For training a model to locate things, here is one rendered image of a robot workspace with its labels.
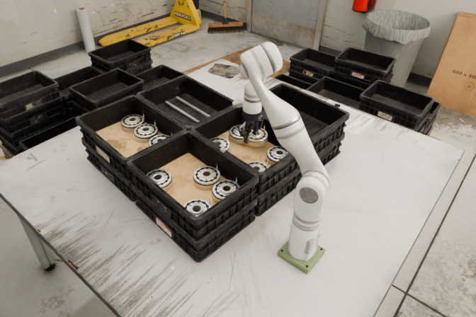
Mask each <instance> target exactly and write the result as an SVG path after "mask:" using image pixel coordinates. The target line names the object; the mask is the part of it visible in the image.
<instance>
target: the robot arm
mask: <svg viewBox="0 0 476 317"><path fill-rule="evenodd" d="M240 59H241V63H242V64H241V66H240V74H241V76H242V78H243V79H247V80H250V82H249V83H247V84H246V85H245V87H244V96H243V97H241V98H239V99H237V100H235V101H233V102H232V107H234V108H239V107H243V113H242V115H243V118H244V121H243V125H242V126H240V125H239V126H238V130H239V134H240V136H242V137H243V138H244V143H245V144H249V135H250V132H251V130H253V131H252V134H255V135H257V133H258V131H259V129H261V128H262V124H263V122H264V118H265V117H264V116H263V115H261V109H262V106H263V108H264V110H265V112H266V115H267V117H268V120H269V122H270V124H271V127H272V129H273V131H274V134H275V136H276V138H277V140H278V142H279V143H280V145H281V146H282V147H283V148H284V149H286V150H287V151H288V152H290V153H291V154H292V155H293V156H294V157H295V159H296V161H297V163H298V165H299V167H300V170H301V172H302V177H301V179H300V181H299V182H298V184H297V186H296V189H295V196H294V203H293V208H294V212H293V220H292V224H291V229H290V237H289V241H288V252H289V254H290V255H291V256H292V257H294V258H295V259H297V260H304V261H305V262H307V261H308V260H309V259H310V258H311V257H312V256H313V255H314V254H315V253H316V251H317V245H318V242H319V237H320V233H319V226H320V222H321V219H322V214H323V210H322V207H323V203H324V198H325V196H326V194H327V192H328V190H329V188H330V183H331V181H330V178H329V175H328V173H327V171H326V170H325V168H324V166H323V165H322V162H321V161H320V159H319V157H318V155H317V153H316V152H315V149H314V147H313V145H312V142H311V140H310V138H309V135H308V133H307V130H306V129H305V125H304V123H303V121H302V118H301V117H300V114H299V112H298V111H297V110H296V109H295V108H294V107H293V106H292V105H290V104H289V103H286V102H285V101H284V100H282V99H280V98H279V97H278V96H276V95H275V94H273V93H272V92H270V91H269V90H268V89H267V88H266V87H265V85H264V83H265V80H266V78H267V76H270V75H272V74H274V73H276V72H277V71H279V70H280V69H281V68H282V66H283V59H282V56H281V54H280V52H279V50H278V48H277V47H276V45H275V44H273V43H272V42H265V43H262V44H260V45H258V46H256V47H254V48H252V49H250V50H248V51H246V52H244V53H242V54H241V57H240ZM259 124H260V126H259ZM246 133H247V134H246Z"/></svg>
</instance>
